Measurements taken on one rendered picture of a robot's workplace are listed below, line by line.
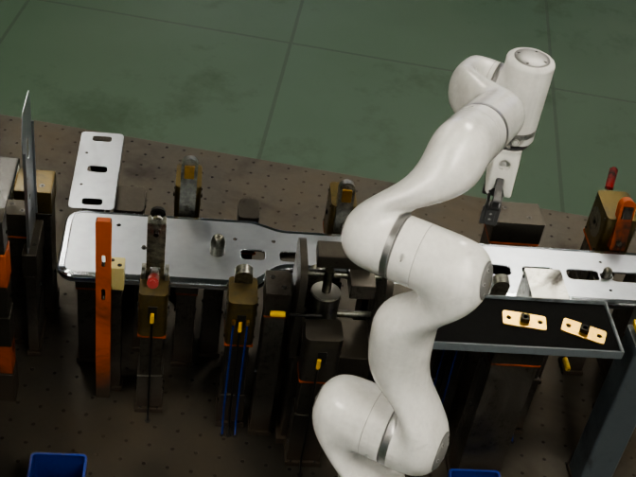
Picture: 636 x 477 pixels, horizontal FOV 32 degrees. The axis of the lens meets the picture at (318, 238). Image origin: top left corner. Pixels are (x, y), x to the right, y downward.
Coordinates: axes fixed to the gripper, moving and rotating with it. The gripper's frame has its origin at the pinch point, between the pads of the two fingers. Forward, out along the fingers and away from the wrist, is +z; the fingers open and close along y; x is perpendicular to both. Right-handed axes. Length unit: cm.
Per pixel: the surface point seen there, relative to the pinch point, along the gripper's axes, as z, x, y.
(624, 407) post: 37, -36, -7
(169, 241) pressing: 35, 63, 11
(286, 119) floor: 134, 65, 213
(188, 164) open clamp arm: 24, 63, 25
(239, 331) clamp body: 35, 42, -11
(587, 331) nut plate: 17.8, -23.1, -9.0
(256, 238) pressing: 35, 45, 18
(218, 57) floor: 133, 103, 250
